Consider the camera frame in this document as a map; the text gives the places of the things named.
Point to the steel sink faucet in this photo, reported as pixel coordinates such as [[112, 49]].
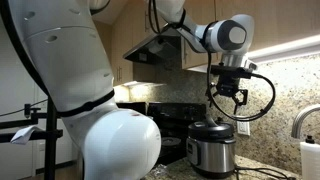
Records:
[[300, 120]]

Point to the white wall outlet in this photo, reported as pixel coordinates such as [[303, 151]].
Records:
[[243, 126]]

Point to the white soap dispenser bottle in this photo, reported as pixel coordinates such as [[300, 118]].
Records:
[[311, 160]]

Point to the white paper tag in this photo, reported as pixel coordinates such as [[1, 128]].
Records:
[[25, 135]]

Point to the black camera stand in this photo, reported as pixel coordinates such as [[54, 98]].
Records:
[[50, 133]]

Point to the wooden cabinet beside hood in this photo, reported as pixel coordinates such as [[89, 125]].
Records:
[[130, 33]]

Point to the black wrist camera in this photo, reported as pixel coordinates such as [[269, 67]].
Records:
[[233, 71]]

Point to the under-cabinet light strip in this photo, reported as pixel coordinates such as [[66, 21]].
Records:
[[286, 50]]

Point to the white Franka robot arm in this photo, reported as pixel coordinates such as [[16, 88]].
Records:
[[83, 66]]

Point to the crumpled foil piece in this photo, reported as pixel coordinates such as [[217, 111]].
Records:
[[156, 171]]

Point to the steel range hood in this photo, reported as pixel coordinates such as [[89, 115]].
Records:
[[156, 46]]

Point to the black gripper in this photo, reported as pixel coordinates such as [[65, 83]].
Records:
[[228, 86]]

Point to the stainless steel electric cooker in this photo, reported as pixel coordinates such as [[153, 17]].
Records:
[[211, 156]]

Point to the black cooker lid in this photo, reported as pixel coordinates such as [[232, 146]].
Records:
[[210, 128]]

